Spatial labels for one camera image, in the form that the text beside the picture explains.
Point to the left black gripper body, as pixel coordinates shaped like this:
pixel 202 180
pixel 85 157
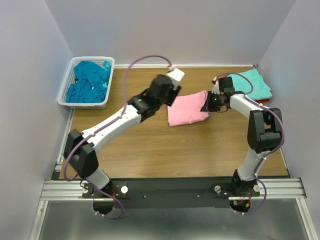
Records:
pixel 172 97

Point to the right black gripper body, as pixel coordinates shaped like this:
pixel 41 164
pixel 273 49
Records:
pixel 213 104

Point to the pink t shirt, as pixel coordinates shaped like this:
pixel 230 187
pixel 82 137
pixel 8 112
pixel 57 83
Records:
pixel 186 109

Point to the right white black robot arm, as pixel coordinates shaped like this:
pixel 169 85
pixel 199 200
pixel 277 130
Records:
pixel 265 132

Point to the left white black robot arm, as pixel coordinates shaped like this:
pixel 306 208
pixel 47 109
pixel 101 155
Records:
pixel 82 147

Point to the folded red t shirt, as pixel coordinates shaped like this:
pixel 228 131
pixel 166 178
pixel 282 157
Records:
pixel 262 101

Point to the folded teal t shirt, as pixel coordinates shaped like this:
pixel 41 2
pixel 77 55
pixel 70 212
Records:
pixel 261 91

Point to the light teal cloth in basket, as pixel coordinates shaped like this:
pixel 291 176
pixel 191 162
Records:
pixel 107 65

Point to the blue t shirt in basket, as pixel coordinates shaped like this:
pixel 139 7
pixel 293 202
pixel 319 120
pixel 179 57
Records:
pixel 90 84

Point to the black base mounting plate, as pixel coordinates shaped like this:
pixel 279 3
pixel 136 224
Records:
pixel 168 193

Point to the white plastic basket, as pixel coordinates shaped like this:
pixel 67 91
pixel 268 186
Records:
pixel 69 79

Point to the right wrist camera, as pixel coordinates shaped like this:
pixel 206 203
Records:
pixel 215 86

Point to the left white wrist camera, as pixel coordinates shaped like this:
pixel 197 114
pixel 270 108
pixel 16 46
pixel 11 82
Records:
pixel 176 75

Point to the aluminium frame rail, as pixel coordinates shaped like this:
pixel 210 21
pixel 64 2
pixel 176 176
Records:
pixel 61 190

